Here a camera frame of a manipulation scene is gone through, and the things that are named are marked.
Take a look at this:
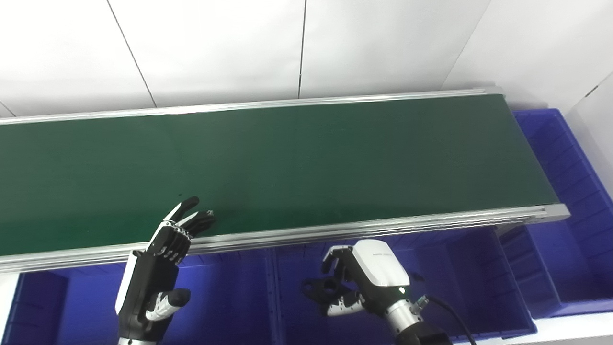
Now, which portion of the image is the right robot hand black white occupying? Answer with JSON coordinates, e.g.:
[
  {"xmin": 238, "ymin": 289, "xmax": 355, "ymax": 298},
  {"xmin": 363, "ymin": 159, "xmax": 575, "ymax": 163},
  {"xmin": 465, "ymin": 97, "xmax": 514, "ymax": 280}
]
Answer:
[{"xmin": 320, "ymin": 240, "xmax": 412, "ymax": 319}]

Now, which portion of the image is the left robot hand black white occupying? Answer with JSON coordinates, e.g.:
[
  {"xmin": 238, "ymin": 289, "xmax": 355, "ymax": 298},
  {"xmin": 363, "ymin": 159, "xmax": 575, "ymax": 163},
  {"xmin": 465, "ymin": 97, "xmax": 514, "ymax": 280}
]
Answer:
[{"xmin": 115, "ymin": 195, "xmax": 216, "ymax": 343}]

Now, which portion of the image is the black flange part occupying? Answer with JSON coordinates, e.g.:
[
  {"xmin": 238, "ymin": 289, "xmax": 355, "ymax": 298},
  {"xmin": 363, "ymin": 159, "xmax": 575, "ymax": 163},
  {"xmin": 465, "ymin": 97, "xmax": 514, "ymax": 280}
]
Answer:
[{"xmin": 301, "ymin": 276, "xmax": 364, "ymax": 304}]

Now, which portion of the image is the blue plastic bin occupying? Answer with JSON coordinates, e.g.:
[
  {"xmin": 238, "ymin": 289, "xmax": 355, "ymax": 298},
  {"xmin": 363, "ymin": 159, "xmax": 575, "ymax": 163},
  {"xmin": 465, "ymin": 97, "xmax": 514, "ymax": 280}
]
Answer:
[
  {"xmin": 271, "ymin": 225, "xmax": 537, "ymax": 345},
  {"xmin": 0, "ymin": 261, "xmax": 276, "ymax": 345},
  {"xmin": 498, "ymin": 109, "xmax": 613, "ymax": 320}
]

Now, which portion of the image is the green conveyor belt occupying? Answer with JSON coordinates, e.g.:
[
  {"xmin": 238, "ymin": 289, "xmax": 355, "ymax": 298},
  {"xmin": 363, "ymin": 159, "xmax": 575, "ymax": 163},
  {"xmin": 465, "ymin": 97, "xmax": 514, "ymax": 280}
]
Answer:
[{"xmin": 0, "ymin": 94, "xmax": 560, "ymax": 257}]

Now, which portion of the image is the aluminium conveyor side rail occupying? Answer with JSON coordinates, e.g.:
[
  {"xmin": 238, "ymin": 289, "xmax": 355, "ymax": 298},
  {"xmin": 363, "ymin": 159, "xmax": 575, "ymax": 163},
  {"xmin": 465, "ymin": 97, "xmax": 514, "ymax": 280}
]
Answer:
[
  {"xmin": 0, "ymin": 87, "xmax": 504, "ymax": 126},
  {"xmin": 0, "ymin": 204, "xmax": 571, "ymax": 275}
]

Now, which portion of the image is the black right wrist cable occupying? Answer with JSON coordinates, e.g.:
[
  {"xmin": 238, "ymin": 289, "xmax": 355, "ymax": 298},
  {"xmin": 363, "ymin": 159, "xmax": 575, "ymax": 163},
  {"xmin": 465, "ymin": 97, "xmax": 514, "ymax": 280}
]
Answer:
[{"xmin": 414, "ymin": 295, "xmax": 477, "ymax": 345}]

